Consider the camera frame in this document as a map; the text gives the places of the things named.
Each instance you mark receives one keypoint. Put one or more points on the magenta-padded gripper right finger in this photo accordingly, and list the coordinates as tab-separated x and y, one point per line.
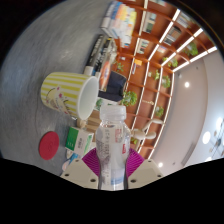
145	172

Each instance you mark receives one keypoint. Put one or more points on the wooden artist mannequin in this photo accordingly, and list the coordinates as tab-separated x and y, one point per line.
143	133

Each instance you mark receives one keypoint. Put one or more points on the wooden wall shelf unit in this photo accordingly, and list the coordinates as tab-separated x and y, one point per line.
156	50

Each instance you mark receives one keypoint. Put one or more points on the clear plastic water bottle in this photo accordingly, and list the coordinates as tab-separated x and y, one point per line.
113	146

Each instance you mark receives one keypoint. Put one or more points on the ceiling lamp with round lights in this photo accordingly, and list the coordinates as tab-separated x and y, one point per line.
213	140

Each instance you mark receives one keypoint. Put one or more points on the tall white green carton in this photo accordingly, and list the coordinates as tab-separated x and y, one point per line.
99	104

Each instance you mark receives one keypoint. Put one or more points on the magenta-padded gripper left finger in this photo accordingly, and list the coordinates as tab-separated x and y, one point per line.
78	173

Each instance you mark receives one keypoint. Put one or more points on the flat round red coaster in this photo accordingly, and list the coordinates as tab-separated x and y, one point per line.
49	145

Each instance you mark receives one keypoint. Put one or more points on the yellow striped ceramic mug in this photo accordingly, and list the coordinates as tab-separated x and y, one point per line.
63	91

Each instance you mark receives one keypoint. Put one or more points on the green and white box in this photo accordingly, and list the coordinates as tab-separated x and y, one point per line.
78	141

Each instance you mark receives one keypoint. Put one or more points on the dark book stack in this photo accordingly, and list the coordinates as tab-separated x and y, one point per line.
100	56

